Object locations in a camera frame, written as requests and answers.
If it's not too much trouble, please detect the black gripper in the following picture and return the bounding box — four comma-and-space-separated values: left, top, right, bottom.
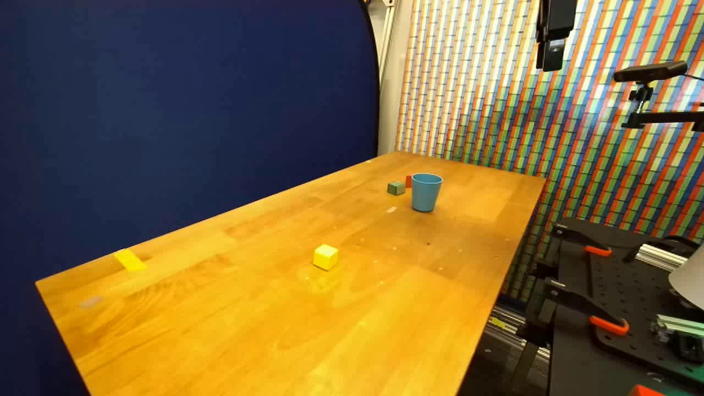
536, 0, 577, 70

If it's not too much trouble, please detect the yellow block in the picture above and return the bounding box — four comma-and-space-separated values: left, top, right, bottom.
313, 245, 340, 270

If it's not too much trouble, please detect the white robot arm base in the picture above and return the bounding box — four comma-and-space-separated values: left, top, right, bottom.
670, 245, 704, 310

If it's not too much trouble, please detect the blue cup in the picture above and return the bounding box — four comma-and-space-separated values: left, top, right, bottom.
412, 173, 443, 214

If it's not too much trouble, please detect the green block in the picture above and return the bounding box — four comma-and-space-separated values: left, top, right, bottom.
388, 183, 406, 195

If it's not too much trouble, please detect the wooden table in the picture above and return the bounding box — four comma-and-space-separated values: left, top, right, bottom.
37, 151, 543, 396

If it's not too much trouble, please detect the dark blue backdrop panel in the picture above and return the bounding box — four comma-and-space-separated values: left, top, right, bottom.
0, 0, 378, 396

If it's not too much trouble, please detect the yellow tape strip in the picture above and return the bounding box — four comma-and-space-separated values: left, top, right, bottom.
114, 248, 145, 273

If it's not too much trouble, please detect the black camera on mount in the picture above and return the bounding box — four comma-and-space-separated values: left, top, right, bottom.
611, 61, 704, 133

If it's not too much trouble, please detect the black clamp orange handle upper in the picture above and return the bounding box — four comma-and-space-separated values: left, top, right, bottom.
553, 225, 613, 258

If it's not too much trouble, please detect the black clamp orange handle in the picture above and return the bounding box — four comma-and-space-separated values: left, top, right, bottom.
553, 225, 613, 258
545, 280, 630, 336

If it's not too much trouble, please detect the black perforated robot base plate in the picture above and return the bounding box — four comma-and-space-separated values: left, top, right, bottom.
547, 221, 704, 396

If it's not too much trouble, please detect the black clamp orange handle lower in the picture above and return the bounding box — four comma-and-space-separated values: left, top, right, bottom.
545, 280, 630, 336

